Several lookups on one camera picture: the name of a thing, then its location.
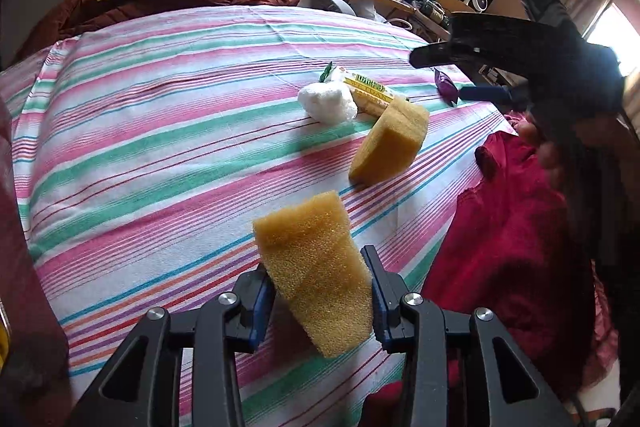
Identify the red cloth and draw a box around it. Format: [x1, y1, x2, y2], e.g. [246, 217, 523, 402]
[360, 127, 621, 427]

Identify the striped cloth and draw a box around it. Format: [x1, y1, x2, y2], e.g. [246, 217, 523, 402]
[0, 4, 518, 427]

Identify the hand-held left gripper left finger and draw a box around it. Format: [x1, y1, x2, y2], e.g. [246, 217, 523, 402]
[65, 263, 277, 427]

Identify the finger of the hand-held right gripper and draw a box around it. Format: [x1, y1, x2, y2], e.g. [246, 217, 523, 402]
[410, 41, 482, 68]
[459, 85, 527, 108]

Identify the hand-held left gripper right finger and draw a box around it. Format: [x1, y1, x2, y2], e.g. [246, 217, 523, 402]
[361, 245, 576, 427]

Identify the yellow sponge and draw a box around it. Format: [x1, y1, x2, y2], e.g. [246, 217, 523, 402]
[252, 191, 375, 359]
[348, 97, 431, 186]

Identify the yellow and green packet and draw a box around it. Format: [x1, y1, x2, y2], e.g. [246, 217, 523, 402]
[320, 63, 408, 118]

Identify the black radio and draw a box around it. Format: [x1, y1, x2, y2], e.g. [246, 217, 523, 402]
[415, 0, 451, 30]

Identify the person's right hand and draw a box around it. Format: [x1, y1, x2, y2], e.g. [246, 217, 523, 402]
[516, 118, 567, 188]

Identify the purple candy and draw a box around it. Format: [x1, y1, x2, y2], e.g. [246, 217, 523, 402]
[432, 68, 460, 108]

